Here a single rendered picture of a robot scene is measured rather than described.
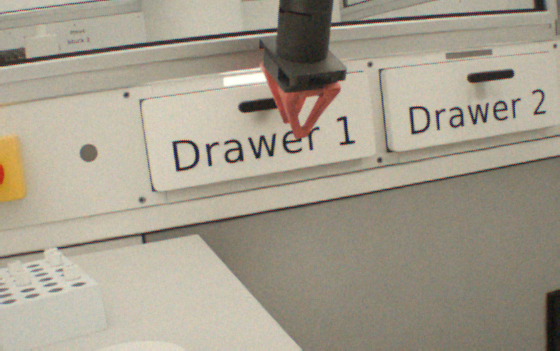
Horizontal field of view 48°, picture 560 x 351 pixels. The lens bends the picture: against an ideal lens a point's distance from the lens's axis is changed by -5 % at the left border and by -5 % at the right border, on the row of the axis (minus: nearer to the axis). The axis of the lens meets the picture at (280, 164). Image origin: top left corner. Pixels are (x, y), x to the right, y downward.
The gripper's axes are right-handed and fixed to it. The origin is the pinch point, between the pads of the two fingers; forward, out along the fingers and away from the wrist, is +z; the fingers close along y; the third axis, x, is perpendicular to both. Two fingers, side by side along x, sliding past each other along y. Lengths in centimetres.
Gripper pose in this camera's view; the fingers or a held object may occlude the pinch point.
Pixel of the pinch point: (295, 123)
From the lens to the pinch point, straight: 76.6
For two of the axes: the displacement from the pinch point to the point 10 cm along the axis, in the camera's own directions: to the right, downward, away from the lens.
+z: -0.6, 8.3, 5.6
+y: -3.6, -5.4, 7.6
